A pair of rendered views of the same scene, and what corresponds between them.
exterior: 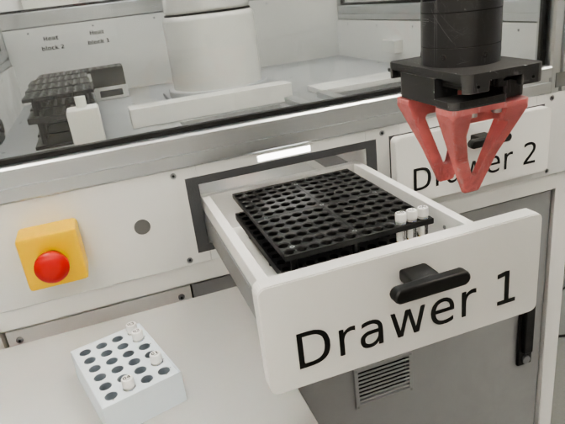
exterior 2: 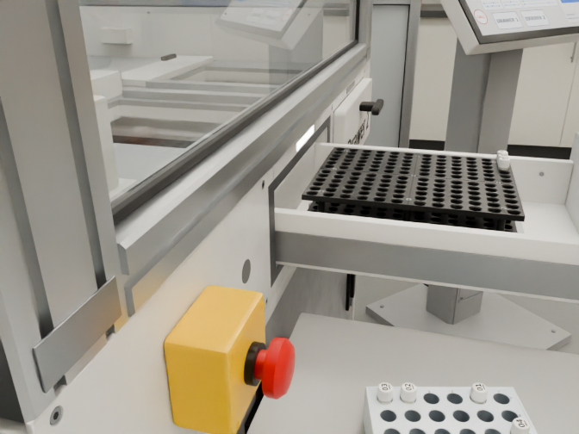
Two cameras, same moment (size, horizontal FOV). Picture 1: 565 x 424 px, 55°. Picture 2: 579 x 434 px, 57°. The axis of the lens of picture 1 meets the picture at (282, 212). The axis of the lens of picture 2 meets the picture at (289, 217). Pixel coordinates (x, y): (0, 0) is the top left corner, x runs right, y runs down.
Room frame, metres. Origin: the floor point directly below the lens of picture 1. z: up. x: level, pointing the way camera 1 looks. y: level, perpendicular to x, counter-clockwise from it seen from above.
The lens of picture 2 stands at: (0.44, 0.52, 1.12)
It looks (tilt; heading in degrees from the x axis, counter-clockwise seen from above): 24 degrees down; 303
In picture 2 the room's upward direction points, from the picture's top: 1 degrees counter-clockwise
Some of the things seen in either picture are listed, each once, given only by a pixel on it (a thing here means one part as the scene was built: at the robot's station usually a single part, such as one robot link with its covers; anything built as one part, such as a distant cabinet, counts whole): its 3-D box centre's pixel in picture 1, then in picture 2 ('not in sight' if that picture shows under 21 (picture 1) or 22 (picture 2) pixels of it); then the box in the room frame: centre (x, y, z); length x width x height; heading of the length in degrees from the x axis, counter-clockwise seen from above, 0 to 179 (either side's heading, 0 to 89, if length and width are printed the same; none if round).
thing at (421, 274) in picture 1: (422, 279); not in sight; (0.42, -0.11, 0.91); 0.07 x 0.04 x 0.01; 107
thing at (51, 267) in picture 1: (52, 265); (270, 366); (0.61, 0.29, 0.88); 0.04 x 0.03 x 0.04; 107
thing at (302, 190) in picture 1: (324, 227); (411, 201); (0.63, -0.05, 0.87); 0.22 x 0.18 x 0.06; 17
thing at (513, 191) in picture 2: (358, 235); (507, 186); (0.54, -0.08, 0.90); 0.18 x 0.02 x 0.01; 107
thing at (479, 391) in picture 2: (159, 370); (476, 408); (0.49, 0.15, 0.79); 0.01 x 0.01 x 0.05
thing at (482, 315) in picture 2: not in sight; (483, 189); (0.76, -1.08, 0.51); 0.50 x 0.45 x 1.02; 155
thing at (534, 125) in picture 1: (472, 154); (354, 124); (0.84, -0.32, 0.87); 0.29 x 0.02 x 0.11; 107
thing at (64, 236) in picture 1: (53, 254); (224, 357); (0.64, 0.30, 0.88); 0.07 x 0.05 x 0.07; 107
